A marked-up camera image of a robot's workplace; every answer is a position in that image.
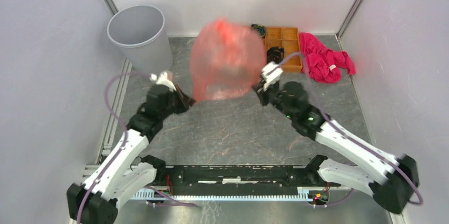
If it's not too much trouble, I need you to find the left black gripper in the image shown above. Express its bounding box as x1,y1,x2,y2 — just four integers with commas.
159,84,196,120

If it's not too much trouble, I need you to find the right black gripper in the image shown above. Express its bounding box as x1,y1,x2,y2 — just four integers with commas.
251,78,297,121

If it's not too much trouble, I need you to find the red translucent trash bag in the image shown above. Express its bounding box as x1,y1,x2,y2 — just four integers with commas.
190,19,266,101

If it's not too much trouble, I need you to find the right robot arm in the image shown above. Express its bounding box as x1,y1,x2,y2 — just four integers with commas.
252,79,419,214

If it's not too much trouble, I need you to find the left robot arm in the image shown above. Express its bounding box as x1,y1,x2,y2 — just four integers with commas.
66,85,195,223

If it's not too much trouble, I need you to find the grey plastic trash bin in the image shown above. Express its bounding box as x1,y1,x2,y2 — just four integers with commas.
106,5,173,75

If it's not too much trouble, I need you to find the black rolled belt right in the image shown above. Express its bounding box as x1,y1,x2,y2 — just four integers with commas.
266,46,285,64

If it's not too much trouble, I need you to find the orange compartment tray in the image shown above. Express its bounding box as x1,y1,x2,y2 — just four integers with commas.
263,26,303,73

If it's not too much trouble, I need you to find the dark rolled belt top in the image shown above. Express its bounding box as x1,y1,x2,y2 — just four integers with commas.
250,24,266,39

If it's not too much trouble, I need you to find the pink crumpled cloth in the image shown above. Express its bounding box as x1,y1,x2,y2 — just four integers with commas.
299,32,356,84

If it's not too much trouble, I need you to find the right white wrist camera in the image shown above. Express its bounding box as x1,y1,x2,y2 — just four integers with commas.
261,61,283,91

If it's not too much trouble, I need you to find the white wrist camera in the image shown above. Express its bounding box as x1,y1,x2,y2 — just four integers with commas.
261,61,283,91
149,70,176,92

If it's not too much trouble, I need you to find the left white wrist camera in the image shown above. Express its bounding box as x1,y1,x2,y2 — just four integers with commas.
149,70,176,92

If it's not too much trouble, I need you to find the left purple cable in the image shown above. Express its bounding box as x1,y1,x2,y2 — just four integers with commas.
75,71,155,224

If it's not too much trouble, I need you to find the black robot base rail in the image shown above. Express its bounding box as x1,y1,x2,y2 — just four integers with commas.
142,155,328,198

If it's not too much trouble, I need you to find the white slotted cable duct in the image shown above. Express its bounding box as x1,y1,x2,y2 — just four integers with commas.
130,189,328,203

